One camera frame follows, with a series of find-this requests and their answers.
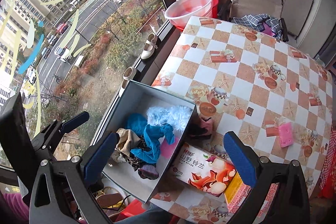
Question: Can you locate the white polka dot cloth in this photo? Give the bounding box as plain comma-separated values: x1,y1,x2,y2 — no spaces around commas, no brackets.
110,150,126,163

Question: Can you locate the beige knitted hat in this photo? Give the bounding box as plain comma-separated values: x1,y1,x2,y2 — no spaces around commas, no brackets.
115,128,141,157

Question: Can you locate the striped knitted purple sock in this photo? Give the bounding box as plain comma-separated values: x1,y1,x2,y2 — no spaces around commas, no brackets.
138,164,159,180

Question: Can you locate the blue knitted cloth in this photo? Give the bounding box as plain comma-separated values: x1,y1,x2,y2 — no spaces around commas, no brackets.
131,124,175,164
123,113,147,136

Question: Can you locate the pink sponge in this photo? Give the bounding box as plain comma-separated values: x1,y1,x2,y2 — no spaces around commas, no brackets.
278,122,294,148
160,136,179,159

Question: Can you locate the light blue fluffy cloth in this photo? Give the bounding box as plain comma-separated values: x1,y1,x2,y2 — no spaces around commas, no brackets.
146,105,192,131

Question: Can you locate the magenta sleeve forearm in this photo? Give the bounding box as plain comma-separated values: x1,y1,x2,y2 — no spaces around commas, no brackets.
1,193,29,223

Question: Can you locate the red embroidered cushion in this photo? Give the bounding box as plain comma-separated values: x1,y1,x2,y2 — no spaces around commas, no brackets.
318,174,335,200

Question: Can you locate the red gingham cloth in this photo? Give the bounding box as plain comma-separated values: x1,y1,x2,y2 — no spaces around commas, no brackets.
320,127,335,182

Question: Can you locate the leopard print cloth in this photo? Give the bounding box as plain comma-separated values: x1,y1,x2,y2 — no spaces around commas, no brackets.
123,135,152,171

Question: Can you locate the large grey storage box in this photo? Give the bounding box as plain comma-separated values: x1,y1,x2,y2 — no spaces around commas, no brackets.
103,81,197,202

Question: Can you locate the floral tissue box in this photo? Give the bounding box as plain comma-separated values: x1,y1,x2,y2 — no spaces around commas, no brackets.
169,143,237,198

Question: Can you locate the checkered patterned tablecloth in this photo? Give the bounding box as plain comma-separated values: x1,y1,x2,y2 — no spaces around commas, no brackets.
153,16,335,194

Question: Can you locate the near cream shoe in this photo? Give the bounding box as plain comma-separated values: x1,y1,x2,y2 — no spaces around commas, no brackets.
118,67,137,97

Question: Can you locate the cream shoe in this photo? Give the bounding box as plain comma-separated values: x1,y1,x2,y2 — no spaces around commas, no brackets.
141,32,157,60
118,67,137,97

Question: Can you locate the far cream shoe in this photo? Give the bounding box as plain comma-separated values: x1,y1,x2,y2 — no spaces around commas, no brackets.
141,32,157,60

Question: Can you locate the plaid clothing pile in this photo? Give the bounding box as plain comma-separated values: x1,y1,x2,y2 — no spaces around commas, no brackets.
231,14,282,39

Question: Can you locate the translucent pink basin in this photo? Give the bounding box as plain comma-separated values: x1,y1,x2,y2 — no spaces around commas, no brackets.
164,0,213,29

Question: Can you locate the red plastic bucket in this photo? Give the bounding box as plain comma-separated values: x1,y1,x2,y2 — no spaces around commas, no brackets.
212,0,219,19

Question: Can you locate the folding chair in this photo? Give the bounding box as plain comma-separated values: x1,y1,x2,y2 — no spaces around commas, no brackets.
218,0,289,42

